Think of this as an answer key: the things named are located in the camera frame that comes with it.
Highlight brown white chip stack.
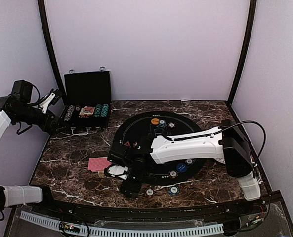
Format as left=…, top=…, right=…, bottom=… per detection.
left=145, top=189, right=154, bottom=197

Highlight green blue chip stack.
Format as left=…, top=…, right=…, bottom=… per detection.
left=168, top=186, right=180, bottom=196

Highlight green chips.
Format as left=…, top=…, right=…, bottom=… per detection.
left=158, top=120, right=167, bottom=128
left=186, top=159, right=193, bottom=165

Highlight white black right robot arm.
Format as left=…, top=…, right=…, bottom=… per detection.
left=122, top=120, right=261, bottom=214

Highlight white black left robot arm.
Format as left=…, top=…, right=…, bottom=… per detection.
left=0, top=96, right=70, bottom=215

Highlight blue orange chip row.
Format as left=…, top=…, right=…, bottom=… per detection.
left=64, top=105, right=75, bottom=121

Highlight red dice set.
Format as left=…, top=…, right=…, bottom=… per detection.
left=79, top=115, right=89, bottom=119

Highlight cased playing card deck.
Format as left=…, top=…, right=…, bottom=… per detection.
left=79, top=107, right=94, bottom=116

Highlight clear round dealer button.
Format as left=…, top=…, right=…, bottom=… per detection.
left=84, top=106, right=94, bottom=112

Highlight red backed card deck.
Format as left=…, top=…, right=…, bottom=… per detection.
left=87, top=157, right=112, bottom=174

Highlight blue small blind button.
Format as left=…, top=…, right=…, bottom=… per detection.
left=176, top=163, right=187, bottom=173

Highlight green chip row left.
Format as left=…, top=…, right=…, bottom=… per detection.
left=93, top=104, right=102, bottom=117

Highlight green chip row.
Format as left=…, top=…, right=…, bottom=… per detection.
left=100, top=104, right=109, bottom=117
left=93, top=104, right=102, bottom=117

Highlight black poker chip case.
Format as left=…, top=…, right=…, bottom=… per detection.
left=62, top=71, right=112, bottom=136

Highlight round black poker mat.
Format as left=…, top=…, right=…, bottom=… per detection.
left=113, top=111, right=206, bottom=186

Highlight orange big blind button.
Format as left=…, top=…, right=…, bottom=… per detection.
left=151, top=118, right=160, bottom=125

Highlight green chip row right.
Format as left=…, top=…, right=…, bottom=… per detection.
left=100, top=104, right=109, bottom=117

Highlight floral patterned ceramic plate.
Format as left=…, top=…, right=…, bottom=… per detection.
left=215, top=158, right=226, bottom=164

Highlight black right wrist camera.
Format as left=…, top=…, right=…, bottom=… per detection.
left=107, top=143, right=133, bottom=167

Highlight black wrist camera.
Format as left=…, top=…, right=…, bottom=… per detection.
left=107, top=143, right=133, bottom=167
left=11, top=80, right=33, bottom=104

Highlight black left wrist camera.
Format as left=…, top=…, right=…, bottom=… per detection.
left=11, top=80, right=33, bottom=104

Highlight white slotted cable duct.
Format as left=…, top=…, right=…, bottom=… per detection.
left=19, top=211, right=224, bottom=237

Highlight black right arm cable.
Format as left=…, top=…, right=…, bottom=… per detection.
left=161, top=120, right=266, bottom=163

